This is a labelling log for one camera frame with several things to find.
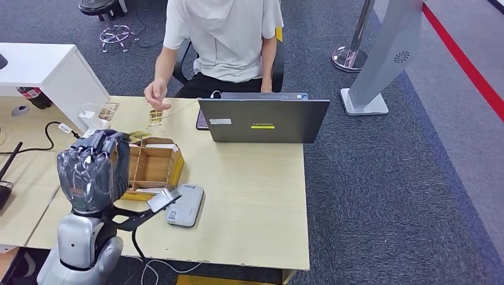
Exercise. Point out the white power strip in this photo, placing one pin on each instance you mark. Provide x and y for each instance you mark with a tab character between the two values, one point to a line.
96	128

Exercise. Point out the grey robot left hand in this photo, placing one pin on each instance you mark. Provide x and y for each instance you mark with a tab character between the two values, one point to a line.
88	177

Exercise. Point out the person's left forearm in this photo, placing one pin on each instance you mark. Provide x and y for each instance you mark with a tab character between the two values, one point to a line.
268	59

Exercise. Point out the cardboard divider box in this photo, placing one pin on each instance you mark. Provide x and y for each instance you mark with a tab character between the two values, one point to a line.
155	167

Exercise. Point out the grey Lenovo laptop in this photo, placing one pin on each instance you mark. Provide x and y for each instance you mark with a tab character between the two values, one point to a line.
264	118

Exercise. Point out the black smartphone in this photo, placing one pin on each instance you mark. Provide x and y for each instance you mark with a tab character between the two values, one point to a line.
201	121

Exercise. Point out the black stool with chrome base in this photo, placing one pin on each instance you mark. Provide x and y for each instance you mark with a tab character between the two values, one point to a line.
96	6

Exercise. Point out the black router with antenna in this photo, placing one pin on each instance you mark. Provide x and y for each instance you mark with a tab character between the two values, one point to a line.
3	194

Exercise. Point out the white charger adapter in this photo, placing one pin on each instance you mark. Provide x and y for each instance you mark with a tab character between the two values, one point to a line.
89	119

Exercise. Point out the person's right forearm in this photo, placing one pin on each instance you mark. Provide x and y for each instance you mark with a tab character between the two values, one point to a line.
165	67

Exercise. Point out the yellow room key card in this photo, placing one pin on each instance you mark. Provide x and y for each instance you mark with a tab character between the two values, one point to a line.
139	136

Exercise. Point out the cola bottle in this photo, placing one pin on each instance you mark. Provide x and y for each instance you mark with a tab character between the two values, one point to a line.
35	97

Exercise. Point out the white cabinet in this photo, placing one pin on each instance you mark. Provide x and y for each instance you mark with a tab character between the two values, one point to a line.
51	72

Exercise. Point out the white card stack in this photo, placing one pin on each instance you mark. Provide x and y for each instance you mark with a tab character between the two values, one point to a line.
165	146

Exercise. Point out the grey card reader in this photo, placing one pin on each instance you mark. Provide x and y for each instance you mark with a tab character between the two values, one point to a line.
186	206

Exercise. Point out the person's left hand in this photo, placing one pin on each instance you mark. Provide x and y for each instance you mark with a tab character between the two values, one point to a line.
266	86

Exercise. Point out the person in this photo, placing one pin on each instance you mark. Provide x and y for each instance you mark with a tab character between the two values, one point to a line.
224	39

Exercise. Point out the grey desk grommet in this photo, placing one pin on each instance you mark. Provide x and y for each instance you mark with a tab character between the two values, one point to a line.
19	111

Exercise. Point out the yellow key card stack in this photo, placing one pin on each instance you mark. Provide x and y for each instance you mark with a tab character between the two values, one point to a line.
145	191

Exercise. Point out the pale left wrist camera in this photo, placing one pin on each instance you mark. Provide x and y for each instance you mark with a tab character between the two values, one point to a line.
163	200

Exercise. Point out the card in clear sleeve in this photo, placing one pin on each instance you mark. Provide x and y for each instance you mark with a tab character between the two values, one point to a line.
108	111

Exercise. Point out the grey kiosk stand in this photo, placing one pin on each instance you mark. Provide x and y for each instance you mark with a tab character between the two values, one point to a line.
388	51

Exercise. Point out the chrome stanchion post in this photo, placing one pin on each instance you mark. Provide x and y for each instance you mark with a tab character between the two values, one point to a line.
349	59

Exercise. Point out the yellow ID card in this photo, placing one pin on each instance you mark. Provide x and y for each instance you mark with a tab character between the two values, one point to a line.
155	118

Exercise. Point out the yellow object under desk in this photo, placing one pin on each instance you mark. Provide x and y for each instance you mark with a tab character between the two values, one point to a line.
220	281

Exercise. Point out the person's right hand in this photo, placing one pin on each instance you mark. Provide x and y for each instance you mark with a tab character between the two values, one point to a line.
156	94

